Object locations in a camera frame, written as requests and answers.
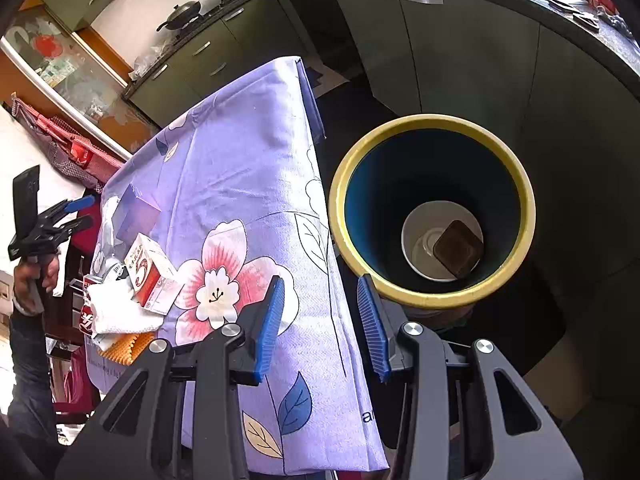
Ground crumpled plastic wrapper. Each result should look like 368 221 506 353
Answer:
91 247 127 283

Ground brown square container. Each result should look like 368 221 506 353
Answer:
433 220 482 278

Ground red and white carton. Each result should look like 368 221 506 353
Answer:
124 234 183 315

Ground clear plastic bags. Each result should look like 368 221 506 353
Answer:
131 45 172 82

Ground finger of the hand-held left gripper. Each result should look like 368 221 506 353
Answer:
42 214 94 243
36 194 96 228

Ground white crumpled tissue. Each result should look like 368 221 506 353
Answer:
90 277 166 336

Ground glass sliding door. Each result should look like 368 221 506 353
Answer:
0 10 157 153

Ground person's left hand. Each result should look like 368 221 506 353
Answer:
12 254 61 317

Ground red checked apron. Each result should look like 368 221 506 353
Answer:
9 94 126 192

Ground black wok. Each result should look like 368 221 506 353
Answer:
156 0 203 32

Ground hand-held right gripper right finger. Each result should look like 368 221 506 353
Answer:
356 275 583 480

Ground purple box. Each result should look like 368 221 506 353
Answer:
112 182 162 246

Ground purple floral tablecloth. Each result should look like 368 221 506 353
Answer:
85 55 391 473

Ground person's left forearm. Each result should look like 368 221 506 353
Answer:
6 305 57 443

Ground blue bin with yellow rim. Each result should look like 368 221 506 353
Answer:
328 114 537 311

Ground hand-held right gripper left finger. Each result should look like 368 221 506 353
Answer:
55 276 286 480

